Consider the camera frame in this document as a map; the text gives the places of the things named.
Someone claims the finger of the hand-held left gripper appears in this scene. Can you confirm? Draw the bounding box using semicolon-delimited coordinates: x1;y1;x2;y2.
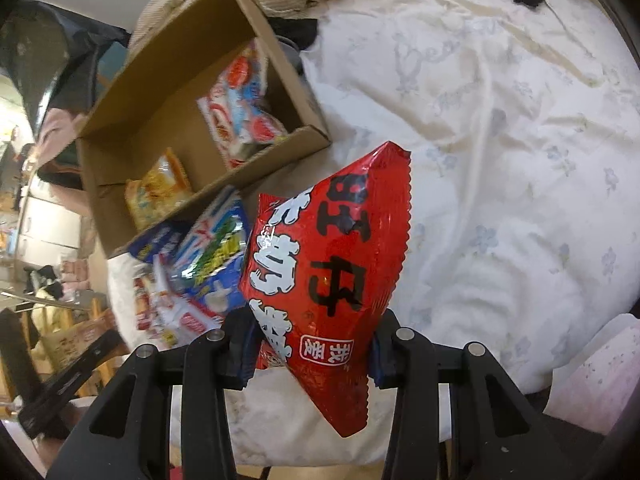
17;330;128;438

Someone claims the black plastic bag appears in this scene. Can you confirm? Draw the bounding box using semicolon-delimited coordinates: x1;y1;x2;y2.
0;0;131;126

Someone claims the yellow snack packet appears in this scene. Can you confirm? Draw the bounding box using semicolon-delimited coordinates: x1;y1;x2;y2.
125;147;193;231

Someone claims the dark blue snack packet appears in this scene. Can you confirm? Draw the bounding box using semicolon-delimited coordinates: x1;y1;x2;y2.
127;220;188;266

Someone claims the pink cloth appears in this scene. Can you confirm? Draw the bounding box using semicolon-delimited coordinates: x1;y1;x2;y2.
35;110;96;216

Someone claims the blue white green snack packet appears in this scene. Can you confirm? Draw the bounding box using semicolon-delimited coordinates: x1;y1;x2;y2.
170;185;253;321

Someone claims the dark teal cloth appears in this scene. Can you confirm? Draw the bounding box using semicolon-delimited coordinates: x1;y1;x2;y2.
267;17;321;56

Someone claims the white red blue snack packet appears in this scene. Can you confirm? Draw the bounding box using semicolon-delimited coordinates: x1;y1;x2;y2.
197;42;291;168

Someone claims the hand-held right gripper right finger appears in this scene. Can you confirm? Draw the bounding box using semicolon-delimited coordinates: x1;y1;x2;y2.
367;307;586;480

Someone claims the red snack bag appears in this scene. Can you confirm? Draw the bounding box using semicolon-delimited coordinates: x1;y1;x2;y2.
239;141;413;438

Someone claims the brown cardboard box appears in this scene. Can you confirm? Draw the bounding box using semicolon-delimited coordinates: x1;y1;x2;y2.
75;0;333;261

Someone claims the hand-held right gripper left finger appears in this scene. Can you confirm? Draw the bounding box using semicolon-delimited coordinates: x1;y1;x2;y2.
47;310;263;480

